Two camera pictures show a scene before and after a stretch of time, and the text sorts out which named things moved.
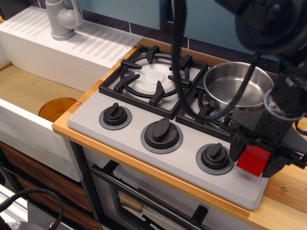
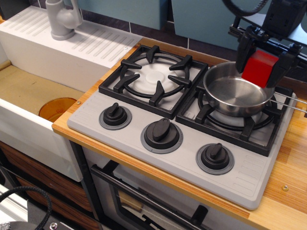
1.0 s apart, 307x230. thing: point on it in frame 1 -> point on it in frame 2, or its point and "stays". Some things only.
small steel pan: [223, 82] stays
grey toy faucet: [63, 21] stays
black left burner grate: [147, 78] stays
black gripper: [271, 129] -> [282, 19]
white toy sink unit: [35, 68] stays
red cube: [253, 159] -> [258, 68]
